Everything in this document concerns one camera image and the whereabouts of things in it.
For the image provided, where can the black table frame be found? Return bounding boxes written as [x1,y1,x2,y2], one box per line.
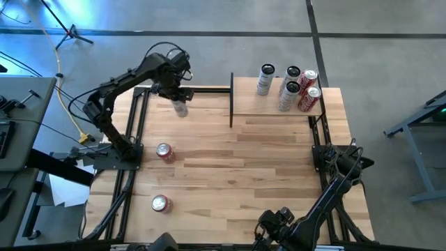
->
[78,83,376,245]

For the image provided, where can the Celsius Tropical Vibe can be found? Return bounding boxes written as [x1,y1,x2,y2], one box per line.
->
[277,80,301,113]

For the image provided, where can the white paper sheets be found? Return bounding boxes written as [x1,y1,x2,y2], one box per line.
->
[47,158,95,208]

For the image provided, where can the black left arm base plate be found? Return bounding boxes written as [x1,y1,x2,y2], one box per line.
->
[93,142,144,172]

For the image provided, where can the red Fanta strawberry can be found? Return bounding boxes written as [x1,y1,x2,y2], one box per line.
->
[155,142,177,165]

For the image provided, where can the red Coca-Cola can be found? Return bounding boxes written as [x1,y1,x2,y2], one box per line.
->
[298,86,323,113]
[297,69,318,92]

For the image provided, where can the red soda can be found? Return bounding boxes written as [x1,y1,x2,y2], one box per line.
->
[151,194,174,215]

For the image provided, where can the grey desk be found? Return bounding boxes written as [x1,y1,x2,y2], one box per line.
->
[0,76,58,172]
[0,167,40,248]

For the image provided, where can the black keyboard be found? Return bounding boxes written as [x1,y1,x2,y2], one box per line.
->
[0,120,17,160]

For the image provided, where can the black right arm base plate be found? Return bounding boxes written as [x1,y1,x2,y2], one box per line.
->
[312,144,376,174]

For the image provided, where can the black computer mouse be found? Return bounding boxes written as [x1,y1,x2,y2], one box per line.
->
[0,187,15,222]

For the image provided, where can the dark metal stand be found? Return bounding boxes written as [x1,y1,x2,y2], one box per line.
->
[384,89,446,205]

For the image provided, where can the black tripod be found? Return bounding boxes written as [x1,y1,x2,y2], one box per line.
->
[39,0,95,52]

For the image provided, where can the Celsius Arctic Vibe can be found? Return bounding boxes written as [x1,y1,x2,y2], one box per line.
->
[171,99,189,119]

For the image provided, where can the white Celsius can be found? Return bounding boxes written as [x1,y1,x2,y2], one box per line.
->
[280,65,302,92]
[256,63,276,96]

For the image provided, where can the yellow hanging cable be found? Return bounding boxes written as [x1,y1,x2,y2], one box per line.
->
[19,0,86,135]

